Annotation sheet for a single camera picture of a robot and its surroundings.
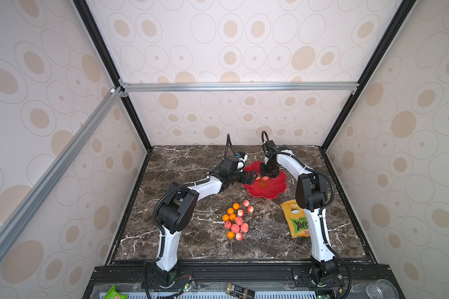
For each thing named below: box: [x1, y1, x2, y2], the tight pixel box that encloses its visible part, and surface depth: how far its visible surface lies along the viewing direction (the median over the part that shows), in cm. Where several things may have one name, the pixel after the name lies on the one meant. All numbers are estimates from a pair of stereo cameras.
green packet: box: [103, 285, 130, 299], surface depth 70 cm
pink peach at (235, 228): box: [230, 223, 241, 234], surface depth 86 cm
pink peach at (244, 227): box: [240, 222, 249, 233], surface depth 86 cm
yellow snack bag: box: [280, 199, 311, 238], surface depth 89 cm
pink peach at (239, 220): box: [235, 216, 244, 226], surface depth 89 cm
